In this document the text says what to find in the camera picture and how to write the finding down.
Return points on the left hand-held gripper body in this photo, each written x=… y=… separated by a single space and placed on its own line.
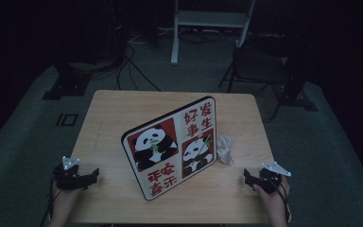
x=69 y=179

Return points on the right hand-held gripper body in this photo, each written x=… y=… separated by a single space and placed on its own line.
x=269 y=183

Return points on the white cloth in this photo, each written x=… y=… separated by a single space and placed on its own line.
x=225 y=149

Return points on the person's right hand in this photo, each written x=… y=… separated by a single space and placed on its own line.
x=277 y=205

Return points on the person's left hand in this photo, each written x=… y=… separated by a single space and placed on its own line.
x=63 y=203

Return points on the black stand with flat base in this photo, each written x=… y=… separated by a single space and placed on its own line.
x=67 y=85
x=296 y=94

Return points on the black folding chair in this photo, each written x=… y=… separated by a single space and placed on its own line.
x=258 y=67

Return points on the white metal stand frame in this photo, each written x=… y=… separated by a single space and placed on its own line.
x=211 y=19

